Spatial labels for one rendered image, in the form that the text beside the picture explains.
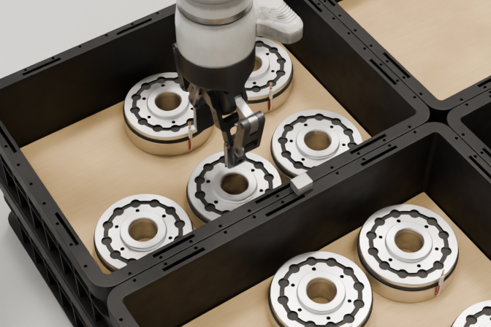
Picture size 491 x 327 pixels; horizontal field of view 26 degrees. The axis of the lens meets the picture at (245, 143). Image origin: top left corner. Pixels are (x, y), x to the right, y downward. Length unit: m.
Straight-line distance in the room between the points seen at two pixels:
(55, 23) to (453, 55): 0.58
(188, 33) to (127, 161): 0.28
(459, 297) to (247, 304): 0.22
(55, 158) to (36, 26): 0.38
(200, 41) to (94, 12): 0.62
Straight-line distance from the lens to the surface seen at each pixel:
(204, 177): 1.14
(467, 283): 1.13
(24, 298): 1.27
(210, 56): 0.97
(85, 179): 1.20
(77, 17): 1.57
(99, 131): 1.24
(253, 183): 1.13
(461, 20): 1.38
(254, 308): 1.09
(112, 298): 0.98
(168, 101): 1.24
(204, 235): 1.02
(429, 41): 1.35
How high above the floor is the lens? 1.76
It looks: 50 degrees down
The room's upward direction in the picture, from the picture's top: straight up
